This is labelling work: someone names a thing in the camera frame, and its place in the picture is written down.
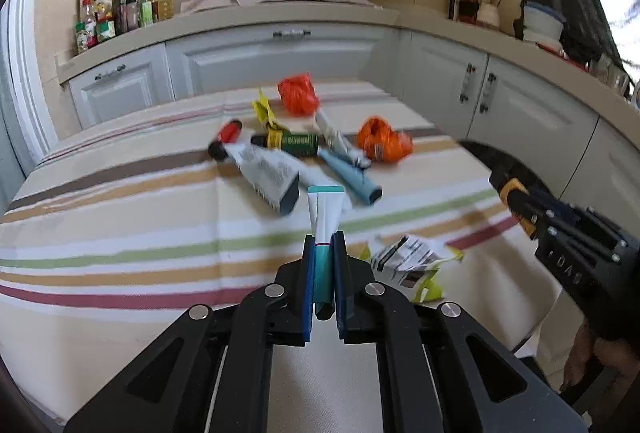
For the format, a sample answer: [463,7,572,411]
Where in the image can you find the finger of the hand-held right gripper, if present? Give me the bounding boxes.
[510,194,559,245]
[489,164,577,225]

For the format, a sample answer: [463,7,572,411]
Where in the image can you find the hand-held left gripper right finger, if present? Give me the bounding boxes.
[333,232,592,433]

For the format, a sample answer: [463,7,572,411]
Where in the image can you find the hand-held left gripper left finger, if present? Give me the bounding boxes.
[64,233,317,433]

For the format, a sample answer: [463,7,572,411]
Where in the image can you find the teal and white tube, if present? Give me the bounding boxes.
[306,185,347,321]

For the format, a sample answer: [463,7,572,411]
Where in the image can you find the person's right hand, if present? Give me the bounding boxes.
[562,319,640,388]

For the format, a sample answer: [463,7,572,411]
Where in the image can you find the white and yellow crumpled wrapper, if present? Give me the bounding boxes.
[357,234,466,304]

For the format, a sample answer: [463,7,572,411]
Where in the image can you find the white cabinet door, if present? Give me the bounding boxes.
[399,33,489,134]
[69,44,174,130]
[166,25,401,94]
[469,55,599,176]

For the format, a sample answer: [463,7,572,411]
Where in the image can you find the light blue tube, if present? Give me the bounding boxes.
[317,147,383,206]

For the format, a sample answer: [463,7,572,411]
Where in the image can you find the white tube with grey cap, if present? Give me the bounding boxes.
[229,144,301,216]

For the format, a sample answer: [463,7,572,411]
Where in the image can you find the dark green can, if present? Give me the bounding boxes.
[250,132,321,158]

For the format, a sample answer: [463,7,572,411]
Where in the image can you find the white silver wrapper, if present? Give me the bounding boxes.
[315,110,371,170]

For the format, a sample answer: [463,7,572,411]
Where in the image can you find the orange plastic bag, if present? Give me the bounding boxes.
[356,115,415,164]

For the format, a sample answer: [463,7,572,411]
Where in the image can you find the red bottle with black cap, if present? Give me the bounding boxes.
[207,119,244,162]

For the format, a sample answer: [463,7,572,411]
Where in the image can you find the stack of white bowls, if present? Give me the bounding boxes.
[522,1,567,46]

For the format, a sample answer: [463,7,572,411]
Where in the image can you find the red plastic bag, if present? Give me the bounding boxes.
[277,73,320,116]

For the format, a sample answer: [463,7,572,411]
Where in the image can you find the white utensil holder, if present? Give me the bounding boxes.
[476,0,501,30]

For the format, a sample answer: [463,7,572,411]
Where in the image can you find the group of condiment bottles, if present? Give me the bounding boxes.
[75,0,176,56]

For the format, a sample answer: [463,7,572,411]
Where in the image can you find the white door frame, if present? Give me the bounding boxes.
[4,0,62,166]

